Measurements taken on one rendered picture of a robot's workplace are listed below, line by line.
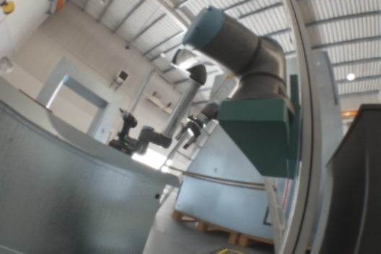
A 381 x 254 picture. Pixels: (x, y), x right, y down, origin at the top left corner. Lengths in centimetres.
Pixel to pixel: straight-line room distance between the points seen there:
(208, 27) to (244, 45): 10
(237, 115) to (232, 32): 21
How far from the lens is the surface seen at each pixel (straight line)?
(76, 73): 269
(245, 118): 38
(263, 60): 49
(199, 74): 107
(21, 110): 60
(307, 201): 49
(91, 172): 68
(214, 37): 44
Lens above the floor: 61
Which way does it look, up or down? 25 degrees up
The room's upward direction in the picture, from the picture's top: 19 degrees clockwise
